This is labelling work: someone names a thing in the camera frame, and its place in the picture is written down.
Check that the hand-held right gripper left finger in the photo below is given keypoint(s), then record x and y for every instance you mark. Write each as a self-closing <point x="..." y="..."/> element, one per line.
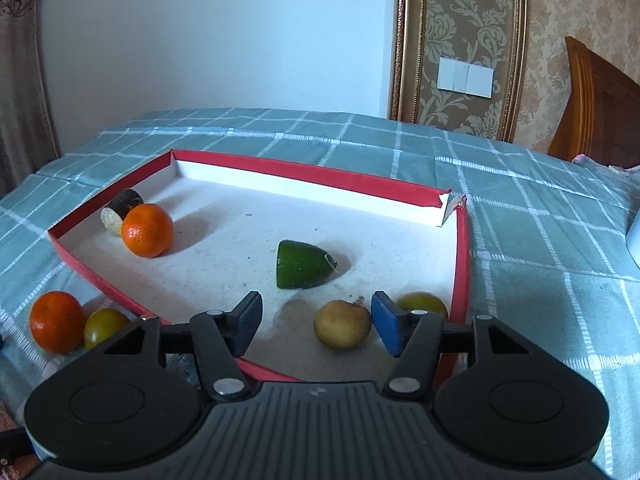
<point x="248" y="322"/>

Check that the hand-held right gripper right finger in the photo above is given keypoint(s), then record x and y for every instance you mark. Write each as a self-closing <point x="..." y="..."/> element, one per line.
<point x="389" y="322"/>

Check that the large green tomato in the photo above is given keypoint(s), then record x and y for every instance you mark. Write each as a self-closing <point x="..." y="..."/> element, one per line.
<point x="425" y="304"/>

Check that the tan longan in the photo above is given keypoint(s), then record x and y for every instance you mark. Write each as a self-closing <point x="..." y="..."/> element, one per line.
<point x="342" y="325"/>

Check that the green cut fruit piece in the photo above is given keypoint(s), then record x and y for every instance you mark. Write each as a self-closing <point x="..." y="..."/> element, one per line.
<point x="302" y="265"/>

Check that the red cardboard box tray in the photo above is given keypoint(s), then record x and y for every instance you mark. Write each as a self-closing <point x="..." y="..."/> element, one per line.
<point x="240" y="240"/>

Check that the orange tangerine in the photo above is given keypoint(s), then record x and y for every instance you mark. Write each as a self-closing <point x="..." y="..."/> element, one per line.
<point x="56" y="322"/>
<point x="147" y="230"/>

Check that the small green tomato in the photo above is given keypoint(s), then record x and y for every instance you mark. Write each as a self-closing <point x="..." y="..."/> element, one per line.
<point x="106" y="327"/>

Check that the small pink fabric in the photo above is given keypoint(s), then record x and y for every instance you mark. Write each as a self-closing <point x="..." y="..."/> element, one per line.
<point x="582" y="158"/>

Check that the white electric kettle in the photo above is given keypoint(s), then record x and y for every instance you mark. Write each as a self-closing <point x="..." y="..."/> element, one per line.
<point x="635" y="240"/>

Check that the pink fleece cloth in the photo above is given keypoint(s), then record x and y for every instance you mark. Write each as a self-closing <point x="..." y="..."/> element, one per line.
<point x="10" y="465"/>

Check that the wooden headboard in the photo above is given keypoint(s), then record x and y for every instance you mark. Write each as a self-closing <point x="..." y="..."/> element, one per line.
<point x="600" y="110"/>

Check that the white wall switch panel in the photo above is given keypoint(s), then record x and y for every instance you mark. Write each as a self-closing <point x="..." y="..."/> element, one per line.
<point x="465" y="77"/>

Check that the gilded wallpaper panel frame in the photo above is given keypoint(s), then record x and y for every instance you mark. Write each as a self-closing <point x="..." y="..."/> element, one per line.
<point x="465" y="15"/>

